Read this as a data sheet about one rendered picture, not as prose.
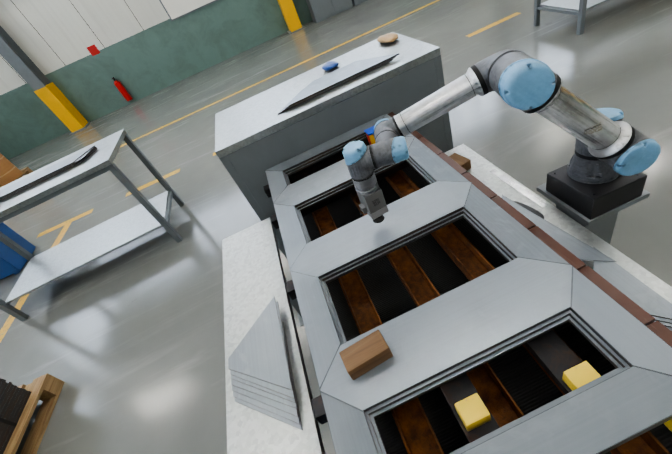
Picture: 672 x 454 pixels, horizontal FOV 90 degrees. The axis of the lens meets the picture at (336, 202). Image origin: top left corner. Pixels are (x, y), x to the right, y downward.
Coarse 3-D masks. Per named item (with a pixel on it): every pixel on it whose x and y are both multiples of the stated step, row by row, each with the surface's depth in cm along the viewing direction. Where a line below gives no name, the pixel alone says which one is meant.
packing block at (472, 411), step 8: (464, 400) 78; (472, 400) 77; (480, 400) 77; (456, 408) 78; (464, 408) 77; (472, 408) 76; (480, 408) 76; (464, 416) 76; (472, 416) 75; (480, 416) 75; (488, 416) 75; (464, 424) 77; (472, 424) 75; (480, 424) 76
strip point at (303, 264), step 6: (306, 246) 129; (300, 252) 127; (306, 252) 126; (300, 258) 125; (306, 258) 124; (294, 264) 124; (300, 264) 123; (306, 264) 122; (312, 264) 121; (294, 270) 122; (300, 270) 121; (306, 270) 120; (312, 270) 119
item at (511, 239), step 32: (320, 160) 179; (480, 192) 120; (448, 224) 118; (480, 224) 110; (512, 224) 105; (512, 256) 98; (544, 256) 94; (544, 320) 82; (576, 320) 81; (480, 352) 81; (608, 352) 74; (416, 384) 81; (384, 448) 76; (608, 448) 62
